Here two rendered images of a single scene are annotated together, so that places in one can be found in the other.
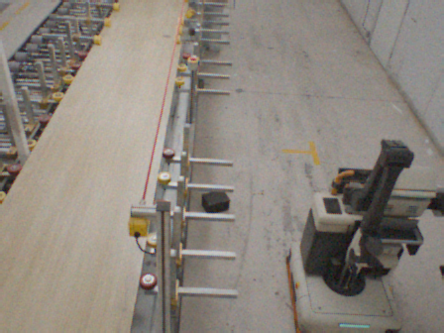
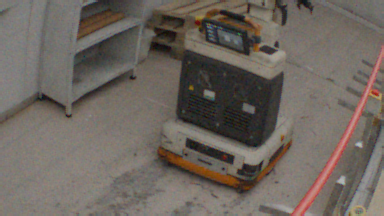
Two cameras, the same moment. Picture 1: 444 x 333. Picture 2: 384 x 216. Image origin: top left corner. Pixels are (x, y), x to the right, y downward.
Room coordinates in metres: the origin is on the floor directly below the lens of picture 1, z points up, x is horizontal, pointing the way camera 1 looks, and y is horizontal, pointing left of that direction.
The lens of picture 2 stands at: (4.55, 0.49, 1.79)
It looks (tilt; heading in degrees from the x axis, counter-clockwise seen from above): 26 degrees down; 212
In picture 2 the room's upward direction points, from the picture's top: 7 degrees clockwise
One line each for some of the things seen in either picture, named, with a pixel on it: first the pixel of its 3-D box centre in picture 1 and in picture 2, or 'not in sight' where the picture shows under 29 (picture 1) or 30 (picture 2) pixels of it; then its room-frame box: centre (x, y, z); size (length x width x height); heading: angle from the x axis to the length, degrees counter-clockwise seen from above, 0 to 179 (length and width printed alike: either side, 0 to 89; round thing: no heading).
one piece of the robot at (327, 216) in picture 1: (352, 235); (237, 74); (1.97, -0.86, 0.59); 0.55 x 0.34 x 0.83; 93
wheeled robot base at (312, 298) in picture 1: (339, 289); (234, 138); (1.87, -0.87, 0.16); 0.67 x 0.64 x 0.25; 3
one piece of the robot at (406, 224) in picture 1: (390, 235); (267, 5); (1.58, -0.88, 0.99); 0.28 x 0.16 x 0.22; 93
